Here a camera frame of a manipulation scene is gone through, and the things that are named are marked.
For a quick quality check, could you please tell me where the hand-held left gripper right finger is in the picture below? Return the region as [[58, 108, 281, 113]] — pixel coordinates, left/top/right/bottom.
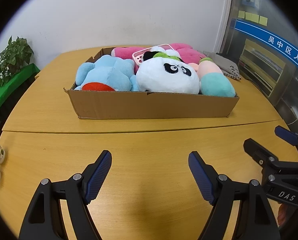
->
[[188, 151, 281, 240]]

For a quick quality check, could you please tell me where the wooden desktop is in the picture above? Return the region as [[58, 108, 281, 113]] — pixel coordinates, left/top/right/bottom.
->
[[0, 45, 298, 240]]

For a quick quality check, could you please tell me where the metal framed glass partition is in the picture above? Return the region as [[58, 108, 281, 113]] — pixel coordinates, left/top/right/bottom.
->
[[220, 0, 298, 130]]

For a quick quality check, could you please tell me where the person's right hand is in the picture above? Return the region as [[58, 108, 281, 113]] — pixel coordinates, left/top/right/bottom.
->
[[278, 203, 287, 229]]

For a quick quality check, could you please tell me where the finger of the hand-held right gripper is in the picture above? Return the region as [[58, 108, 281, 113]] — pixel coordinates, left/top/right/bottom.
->
[[243, 138, 298, 174], [275, 126, 298, 162]]

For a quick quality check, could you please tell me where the blue plush toy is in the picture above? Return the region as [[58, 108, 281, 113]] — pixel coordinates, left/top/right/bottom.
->
[[75, 54, 140, 92]]

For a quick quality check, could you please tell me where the white panda plush toy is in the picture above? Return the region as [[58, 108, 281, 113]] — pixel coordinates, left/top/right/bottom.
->
[[135, 45, 201, 95]]

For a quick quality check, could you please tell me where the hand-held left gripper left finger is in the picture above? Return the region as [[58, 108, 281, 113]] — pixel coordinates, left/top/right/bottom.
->
[[18, 150, 112, 240]]

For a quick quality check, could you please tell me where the large potted plant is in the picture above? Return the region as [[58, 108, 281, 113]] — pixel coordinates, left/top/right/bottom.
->
[[0, 36, 34, 87]]

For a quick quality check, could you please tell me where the pink plush toy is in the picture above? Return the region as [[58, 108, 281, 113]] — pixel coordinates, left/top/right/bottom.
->
[[111, 43, 207, 64]]

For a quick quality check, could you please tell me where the cardboard box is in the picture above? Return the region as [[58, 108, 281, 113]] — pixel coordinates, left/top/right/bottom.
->
[[63, 46, 240, 120]]

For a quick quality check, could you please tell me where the blue banner strip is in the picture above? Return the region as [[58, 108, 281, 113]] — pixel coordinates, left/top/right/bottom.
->
[[235, 19, 298, 77]]

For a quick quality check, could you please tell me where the grey cloth bag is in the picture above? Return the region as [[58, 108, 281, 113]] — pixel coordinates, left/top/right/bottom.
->
[[203, 51, 242, 80]]

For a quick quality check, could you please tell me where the pig plush toy teal shirt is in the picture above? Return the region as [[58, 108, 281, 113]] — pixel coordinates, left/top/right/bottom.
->
[[189, 57, 237, 97]]

